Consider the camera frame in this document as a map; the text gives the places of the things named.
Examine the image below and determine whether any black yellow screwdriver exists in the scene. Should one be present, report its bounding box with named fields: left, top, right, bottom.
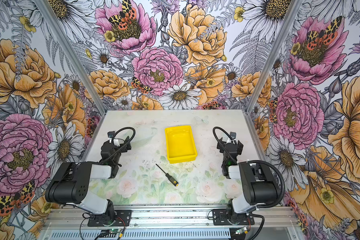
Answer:
left=156, top=164, right=179, bottom=187

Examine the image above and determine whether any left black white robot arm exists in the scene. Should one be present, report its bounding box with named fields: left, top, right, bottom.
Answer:
left=45, top=127, right=136, bottom=227

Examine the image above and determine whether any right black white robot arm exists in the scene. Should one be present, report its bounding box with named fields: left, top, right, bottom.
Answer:
left=213, top=132, right=285, bottom=225

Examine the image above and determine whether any yellow plastic bin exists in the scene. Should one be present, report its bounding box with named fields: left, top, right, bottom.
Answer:
left=165, top=126, right=198, bottom=164

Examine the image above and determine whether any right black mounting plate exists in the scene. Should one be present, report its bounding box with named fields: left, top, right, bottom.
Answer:
left=212, top=209, right=255, bottom=226

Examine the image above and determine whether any black mounting plate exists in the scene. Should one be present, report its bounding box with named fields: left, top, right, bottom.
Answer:
left=88, top=210, right=132, bottom=227
left=212, top=209, right=255, bottom=226

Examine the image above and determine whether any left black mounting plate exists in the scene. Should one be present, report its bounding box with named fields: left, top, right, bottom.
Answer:
left=88, top=210, right=132, bottom=227

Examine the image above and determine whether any right black corrugated cable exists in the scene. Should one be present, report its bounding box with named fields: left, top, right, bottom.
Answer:
left=247, top=159, right=286, bottom=209

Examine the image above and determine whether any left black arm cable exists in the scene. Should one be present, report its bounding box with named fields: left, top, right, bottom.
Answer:
left=98, top=126, right=136, bottom=164

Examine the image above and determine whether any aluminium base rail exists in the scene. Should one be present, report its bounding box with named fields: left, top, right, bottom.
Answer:
left=42, top=205, right=298, bottom=230

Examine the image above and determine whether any white slotted cable duct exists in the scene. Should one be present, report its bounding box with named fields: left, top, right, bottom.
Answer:
left=44, top=228, right=231, bottom=240

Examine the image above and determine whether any right aluminium frame post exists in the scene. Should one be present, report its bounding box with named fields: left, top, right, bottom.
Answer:
left=245, top=0, right=304, bottom=115

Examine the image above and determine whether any aluminium frame post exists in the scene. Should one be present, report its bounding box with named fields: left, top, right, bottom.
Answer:
left=245, top=0, right=304, bottom=115
left=35, top=1, right=107, bottom=117

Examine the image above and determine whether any left aluminium frame post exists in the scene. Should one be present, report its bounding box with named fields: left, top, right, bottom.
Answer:
left=35, top=1, right=107, bottom=117

